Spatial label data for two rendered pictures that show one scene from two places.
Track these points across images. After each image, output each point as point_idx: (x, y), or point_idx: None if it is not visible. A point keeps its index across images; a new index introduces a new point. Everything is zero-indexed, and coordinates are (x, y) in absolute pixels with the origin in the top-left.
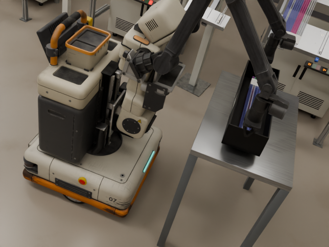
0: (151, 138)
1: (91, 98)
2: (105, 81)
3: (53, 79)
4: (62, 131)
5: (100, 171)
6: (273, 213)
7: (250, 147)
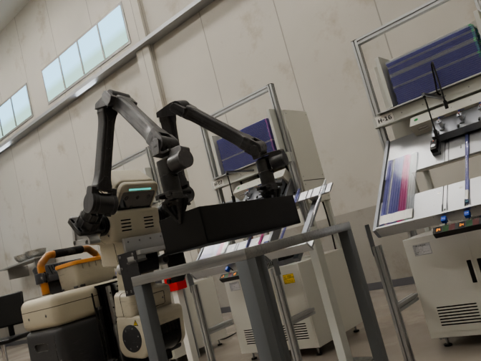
0: None
1: (77, 313)
2: (101, 296)
3: (32, 300)
4: None
5: None
6: (260, 320)
7: (192, 236)
